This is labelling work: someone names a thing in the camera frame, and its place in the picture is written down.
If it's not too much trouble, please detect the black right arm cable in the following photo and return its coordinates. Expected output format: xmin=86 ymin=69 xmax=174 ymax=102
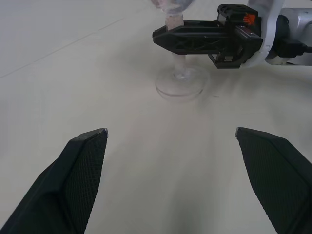
xmin=277 ymin=39 xmax=312 ymax=59

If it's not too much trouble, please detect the clear plastic wine glass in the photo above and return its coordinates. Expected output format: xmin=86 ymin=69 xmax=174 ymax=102
xmin=148 ymin=0 xmax=211 ymax=103

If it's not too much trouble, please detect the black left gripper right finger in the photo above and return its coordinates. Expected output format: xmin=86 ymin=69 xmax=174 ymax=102
xmin=234 ymin=126 xmax=312 ymax=234

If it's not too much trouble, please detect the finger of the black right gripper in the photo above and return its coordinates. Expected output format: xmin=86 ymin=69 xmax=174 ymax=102
xmin=152 ymin=24 xmax=224 ymax=55
xmin=182 ymin=20 xmax=219 ymax=27

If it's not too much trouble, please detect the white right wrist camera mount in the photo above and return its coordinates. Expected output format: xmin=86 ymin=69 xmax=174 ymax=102
xmin=243 ymin=0 xmax=281 ymax=69

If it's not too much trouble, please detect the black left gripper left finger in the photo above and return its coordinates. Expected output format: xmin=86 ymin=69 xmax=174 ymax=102
xmin=0 ymin=128 xmax=108 ymax=234

